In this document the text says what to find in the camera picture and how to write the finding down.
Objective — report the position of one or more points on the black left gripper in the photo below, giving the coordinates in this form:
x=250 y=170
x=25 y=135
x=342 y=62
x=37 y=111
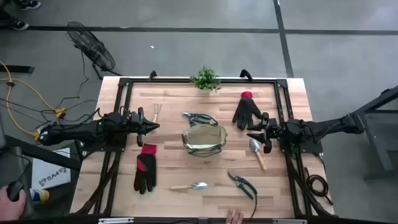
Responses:
x=136 y=126

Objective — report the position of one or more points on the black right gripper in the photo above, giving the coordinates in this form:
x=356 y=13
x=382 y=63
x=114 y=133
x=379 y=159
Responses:
x=271 y=129

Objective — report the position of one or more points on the black glove red knit cuff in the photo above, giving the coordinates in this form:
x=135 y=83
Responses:
x=245 y=110

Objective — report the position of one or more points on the black and red work glove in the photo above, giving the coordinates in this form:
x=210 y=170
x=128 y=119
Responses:
x=146 y=169

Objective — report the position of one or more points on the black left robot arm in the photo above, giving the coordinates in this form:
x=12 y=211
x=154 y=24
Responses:
x=77 y=132

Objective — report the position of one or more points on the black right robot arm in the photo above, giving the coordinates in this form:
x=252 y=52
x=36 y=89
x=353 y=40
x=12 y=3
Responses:
x=320 y=126

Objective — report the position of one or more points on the cream canvas green-trimmed gardening bag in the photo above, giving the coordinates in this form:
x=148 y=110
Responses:
x=203 y=137

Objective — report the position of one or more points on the black table clamp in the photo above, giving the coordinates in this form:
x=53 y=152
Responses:
x=152 y=75
x=246 y=74

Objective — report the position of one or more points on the green plant in white pot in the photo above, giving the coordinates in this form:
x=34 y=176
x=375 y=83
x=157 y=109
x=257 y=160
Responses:
x=205 y=79

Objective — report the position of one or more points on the person's hand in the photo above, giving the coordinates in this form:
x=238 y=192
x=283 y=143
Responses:
x=234 y=217
x=9 y=207

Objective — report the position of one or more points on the black floor fan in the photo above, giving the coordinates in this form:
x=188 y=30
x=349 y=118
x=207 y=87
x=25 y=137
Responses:
x=93 y=49

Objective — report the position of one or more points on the dark side desk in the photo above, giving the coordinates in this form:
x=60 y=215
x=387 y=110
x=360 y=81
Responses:
x=46 y=154

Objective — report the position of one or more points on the white printed paper sheet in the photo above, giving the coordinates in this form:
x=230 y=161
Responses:
x=49 y=169

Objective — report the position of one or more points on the black metal stand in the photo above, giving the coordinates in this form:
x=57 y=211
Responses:
x=379 y=149

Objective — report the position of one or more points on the blue and yellow bottle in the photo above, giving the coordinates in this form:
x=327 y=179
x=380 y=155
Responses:
x=42 y=195

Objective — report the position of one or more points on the black floor bar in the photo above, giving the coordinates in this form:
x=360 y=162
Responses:
x=17 y=69

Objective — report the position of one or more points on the person's shoe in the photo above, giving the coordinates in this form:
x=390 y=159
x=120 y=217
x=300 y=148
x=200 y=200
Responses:
x=17 y=24
x=29 y=4

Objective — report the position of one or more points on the black metal table frame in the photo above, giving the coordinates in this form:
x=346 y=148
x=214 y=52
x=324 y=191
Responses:
x=161 y=80

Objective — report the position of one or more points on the silver bracket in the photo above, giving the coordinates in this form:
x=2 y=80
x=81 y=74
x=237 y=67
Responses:
x=289 y=221
x=115 y=220

